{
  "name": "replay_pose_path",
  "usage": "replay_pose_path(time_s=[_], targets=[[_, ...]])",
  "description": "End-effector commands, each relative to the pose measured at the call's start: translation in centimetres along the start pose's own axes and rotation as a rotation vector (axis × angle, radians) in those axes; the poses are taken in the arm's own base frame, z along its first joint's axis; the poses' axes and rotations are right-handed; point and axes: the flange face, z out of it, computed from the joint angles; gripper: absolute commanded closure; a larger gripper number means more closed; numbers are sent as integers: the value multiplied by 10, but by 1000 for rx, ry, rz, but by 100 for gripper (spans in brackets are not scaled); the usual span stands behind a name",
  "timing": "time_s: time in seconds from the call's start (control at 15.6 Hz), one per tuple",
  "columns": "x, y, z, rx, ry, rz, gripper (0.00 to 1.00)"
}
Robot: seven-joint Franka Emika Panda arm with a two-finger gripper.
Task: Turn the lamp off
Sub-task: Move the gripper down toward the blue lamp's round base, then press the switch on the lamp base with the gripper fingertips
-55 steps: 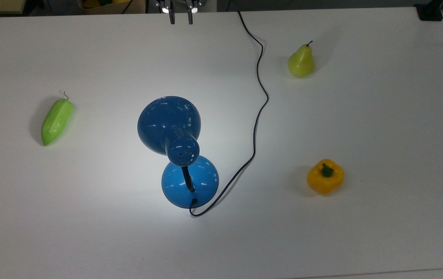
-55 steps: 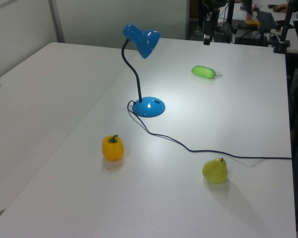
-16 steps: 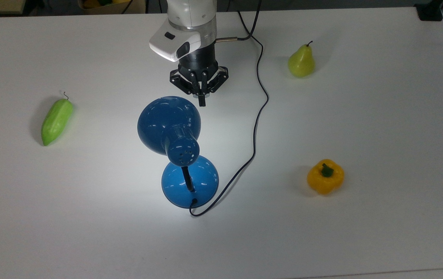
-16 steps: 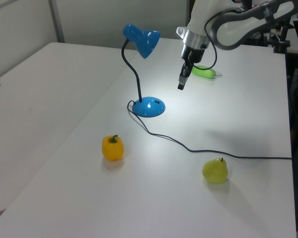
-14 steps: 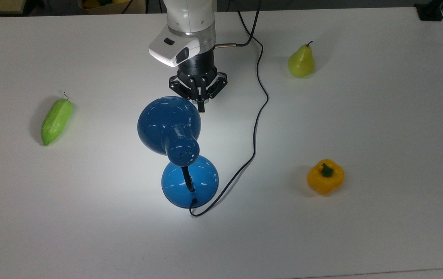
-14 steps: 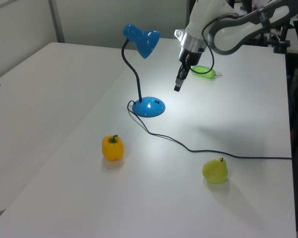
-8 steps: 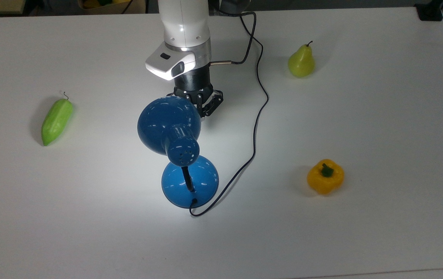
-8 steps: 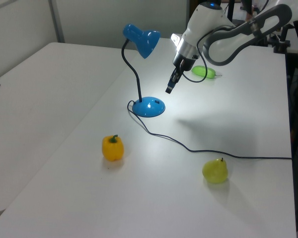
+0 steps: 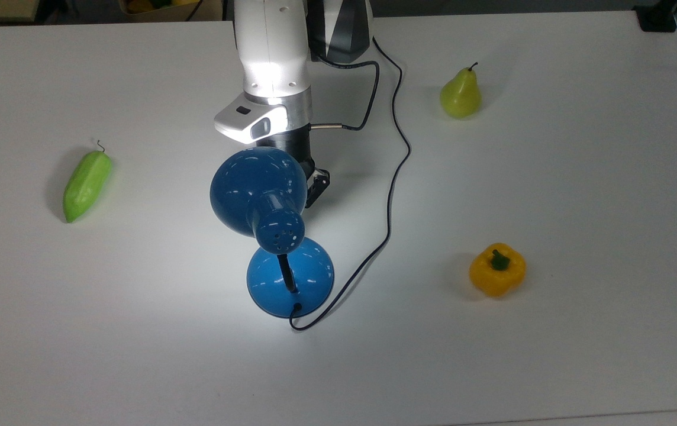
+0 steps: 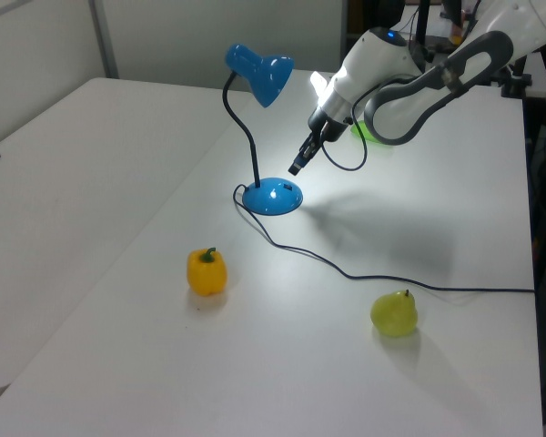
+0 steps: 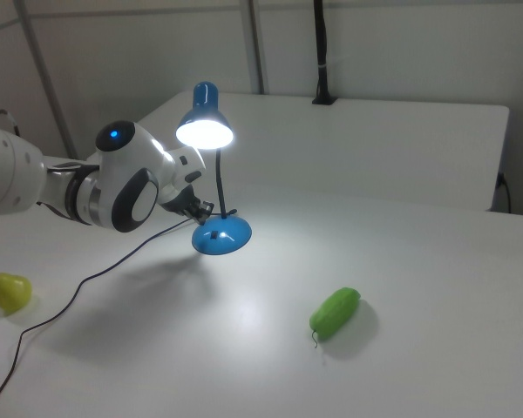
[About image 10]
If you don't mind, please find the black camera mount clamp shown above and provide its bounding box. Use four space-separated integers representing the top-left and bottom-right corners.
500 54 533 99

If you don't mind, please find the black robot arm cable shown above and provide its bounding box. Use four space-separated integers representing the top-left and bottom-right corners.
320 84 370 173

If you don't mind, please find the green toy cucumber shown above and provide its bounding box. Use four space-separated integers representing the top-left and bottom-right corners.
349 118 392 147

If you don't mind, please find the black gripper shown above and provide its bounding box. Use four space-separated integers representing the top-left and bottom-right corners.
288 105 348 176

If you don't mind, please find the black lamp power cable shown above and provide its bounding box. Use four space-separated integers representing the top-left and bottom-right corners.
233 183 536 293

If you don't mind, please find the black background stand pole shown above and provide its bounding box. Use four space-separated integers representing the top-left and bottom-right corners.
413 0 433 49

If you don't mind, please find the yellow toy bell pepper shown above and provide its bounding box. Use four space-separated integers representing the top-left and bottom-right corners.
186 247 228 298

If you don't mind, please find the green toy pear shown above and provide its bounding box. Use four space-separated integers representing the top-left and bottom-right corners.
369 289 420 339

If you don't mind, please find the blue desk lamp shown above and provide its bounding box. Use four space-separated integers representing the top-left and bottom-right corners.
221 43 304 218

